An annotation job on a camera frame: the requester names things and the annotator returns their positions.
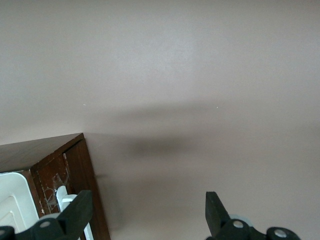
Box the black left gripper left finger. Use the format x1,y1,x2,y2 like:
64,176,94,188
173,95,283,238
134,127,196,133
0,189,95,240

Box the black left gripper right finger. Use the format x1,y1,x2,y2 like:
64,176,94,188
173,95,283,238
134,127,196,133
205,191,302,240

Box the white plastic drawer handle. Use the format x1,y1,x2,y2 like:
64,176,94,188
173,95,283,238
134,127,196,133
55,185,95,240

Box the dark wood drawer with handle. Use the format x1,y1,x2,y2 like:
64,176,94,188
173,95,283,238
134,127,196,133
62,138,112,240

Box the white toy oven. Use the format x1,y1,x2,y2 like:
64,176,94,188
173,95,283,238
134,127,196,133
0,171,40,230

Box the dark wooden cabinet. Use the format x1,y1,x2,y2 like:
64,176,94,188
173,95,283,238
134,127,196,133
0,133,112,240

